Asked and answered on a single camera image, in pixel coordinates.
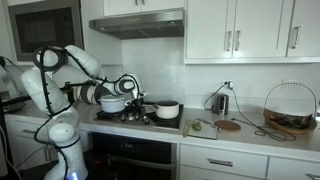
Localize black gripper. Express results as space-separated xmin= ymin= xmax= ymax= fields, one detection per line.
xmin=131 ymin=91 xmax=147 ymax=113

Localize white lidded casserole pot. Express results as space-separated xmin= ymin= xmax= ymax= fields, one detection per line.
xmin=99 ymin=94 xmax=130 ymax=114

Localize black and steel cooktop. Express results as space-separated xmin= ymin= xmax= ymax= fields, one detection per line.
xmin=95 ymin=103 xmax=185 ymax=131

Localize black built-in oven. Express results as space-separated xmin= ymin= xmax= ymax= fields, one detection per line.
xmin=89 ymin=132 xmax=178 ymax=180

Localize wooden spatula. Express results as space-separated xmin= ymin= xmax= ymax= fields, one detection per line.
xmin=182 ymin=119 xmax=192 ymax=138

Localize steel kitchen knife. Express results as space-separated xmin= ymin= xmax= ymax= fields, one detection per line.
xmin=197 ymin=118 xmax=218 ymax=130

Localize steel range hood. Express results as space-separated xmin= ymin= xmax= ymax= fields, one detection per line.
xmin=88 ymin=8 xmax=185 ymax=41

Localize wide white drawer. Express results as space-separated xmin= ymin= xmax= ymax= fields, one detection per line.
xmin=179 ymin=143 xmax=269 ymax=180

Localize dark grey electric kettle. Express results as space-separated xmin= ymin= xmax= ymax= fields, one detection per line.
xmin=211 ymin=93 xmax=230 ymax=116

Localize round cork trivet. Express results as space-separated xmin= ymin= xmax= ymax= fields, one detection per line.
xmin=213 ymin=119 xmax=242 ymax=132

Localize white cabinet door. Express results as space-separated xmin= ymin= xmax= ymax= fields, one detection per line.
xmin=287 ymin=0 xmax=320 ymax=58
xmin=185 ymin=0 xmax=236 ymax=60
xmin=103 ymin=0 xmax=141 ymax=17
xmin=139 ymin=0 xmax=185 ymax=13
xmin=233 ymin=0 xmax=287 ymax=59

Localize built-in steel microwave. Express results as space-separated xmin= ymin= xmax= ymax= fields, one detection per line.
xmin=7 ymin=0 xmax=85 ymax=63

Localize clear domed countertop appliance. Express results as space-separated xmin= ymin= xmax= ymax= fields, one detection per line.
xmin=0 ymin=55 xmax=28 ymax=114

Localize dark contents of basket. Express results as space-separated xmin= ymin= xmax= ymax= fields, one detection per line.
xmin=271 ymin=113 xmax=314 ymax=130

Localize white long-handled saucepan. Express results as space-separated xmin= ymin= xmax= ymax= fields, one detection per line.
xmin=143 ymin=99 xmax=181 ymax=120

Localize black kettle power cable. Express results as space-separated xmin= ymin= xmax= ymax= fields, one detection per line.
xmin=203 ymin=83 xmax=229 ymax=112

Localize white wall outlet with plugs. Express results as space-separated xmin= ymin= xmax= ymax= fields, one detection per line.
xmin=223 ymin=79 xmax=234 ymax=90

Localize long black power cable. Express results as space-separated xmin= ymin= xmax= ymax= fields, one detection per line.
xmin=229 ymin=86 xmax=298 ymax=142

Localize metal cabinet door handle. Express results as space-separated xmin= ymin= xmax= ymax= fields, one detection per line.
xmin=234 ymin=29 xmax=242 ymax=52
xmin=291 ymin=25 xmax=302 ymax=50
xmin=225 ymin=30 xmax=233 ymax=52

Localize thin white cable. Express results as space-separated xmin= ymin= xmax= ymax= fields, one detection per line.
xmin=0 ymin=126 xmax=22 ymax=180

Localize wooden basket with wire handle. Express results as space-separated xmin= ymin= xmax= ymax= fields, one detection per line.
xmin=262 ymin=82 xmax=318 ymax=135

